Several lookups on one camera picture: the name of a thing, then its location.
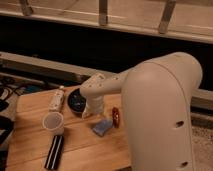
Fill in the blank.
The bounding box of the wooden board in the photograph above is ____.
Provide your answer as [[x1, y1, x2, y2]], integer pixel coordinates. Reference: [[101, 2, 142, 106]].
[[6, 90, 130, 171]]

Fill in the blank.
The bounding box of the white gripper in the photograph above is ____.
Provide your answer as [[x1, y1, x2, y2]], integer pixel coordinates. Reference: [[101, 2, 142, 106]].
[[82, 96, 106, 118]]

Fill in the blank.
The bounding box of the translucent plastic cup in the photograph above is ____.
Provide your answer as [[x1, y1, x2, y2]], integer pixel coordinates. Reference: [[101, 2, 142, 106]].
[[42, 112, 64, 135]]

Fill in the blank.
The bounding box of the black ceramic bowl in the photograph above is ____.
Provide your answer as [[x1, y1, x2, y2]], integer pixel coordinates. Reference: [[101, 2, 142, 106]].
[[67, 88, 86, 117]]

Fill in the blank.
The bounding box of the metal rail frame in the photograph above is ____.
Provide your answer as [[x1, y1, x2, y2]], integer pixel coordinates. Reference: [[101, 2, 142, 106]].
[[0, 0, 213, 44]]

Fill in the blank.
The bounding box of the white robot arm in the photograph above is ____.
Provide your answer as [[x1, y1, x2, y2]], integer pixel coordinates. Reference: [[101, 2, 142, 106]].
[[80, 52, 202, 171]]

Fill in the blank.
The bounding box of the red chili pepper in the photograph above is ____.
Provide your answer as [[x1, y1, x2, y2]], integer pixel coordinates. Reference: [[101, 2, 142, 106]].
[[112, 107, 120, 128]]

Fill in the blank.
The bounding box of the white bottle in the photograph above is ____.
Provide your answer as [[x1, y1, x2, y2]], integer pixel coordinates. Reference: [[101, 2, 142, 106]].
[[49, 86, 65, 112]]

